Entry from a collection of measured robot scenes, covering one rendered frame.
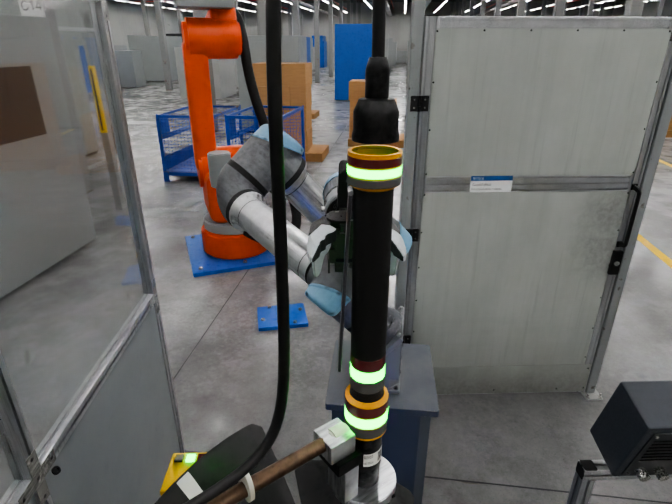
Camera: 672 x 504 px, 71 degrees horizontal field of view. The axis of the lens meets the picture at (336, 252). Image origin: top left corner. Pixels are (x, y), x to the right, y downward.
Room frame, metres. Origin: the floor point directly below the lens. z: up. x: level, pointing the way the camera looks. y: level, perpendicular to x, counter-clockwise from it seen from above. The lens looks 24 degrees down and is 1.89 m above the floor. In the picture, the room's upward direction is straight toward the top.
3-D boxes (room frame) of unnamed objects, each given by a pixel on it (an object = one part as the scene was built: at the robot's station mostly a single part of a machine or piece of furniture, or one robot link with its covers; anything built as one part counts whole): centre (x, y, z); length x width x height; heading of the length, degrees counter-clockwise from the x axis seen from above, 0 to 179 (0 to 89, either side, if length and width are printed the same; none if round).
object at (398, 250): (0.57, -0.07, 1.63); 0.09 x 0.03 x 0.06; 29
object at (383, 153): (0.37, -0.03, 1.80); 0.04 x 0.04 x 0.03
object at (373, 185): (0.37, -0.03, 1.79); 0.04 x 0.04 x 0.01
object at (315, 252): (0.57, 0.02, 1.63); 0.09 x 0.03 x 0.06; 156
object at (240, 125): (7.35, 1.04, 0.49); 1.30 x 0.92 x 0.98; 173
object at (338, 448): (0.36, -0.02, 1.50); 0.09 x 0.07 x 0.10; 127
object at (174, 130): (7.44, 2.06, 0.49); 1.27 x 0.88 x 0.98; 173
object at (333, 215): (0.67, -0.02, 1.63); 0.12 x 0.08 x 0.09; 2
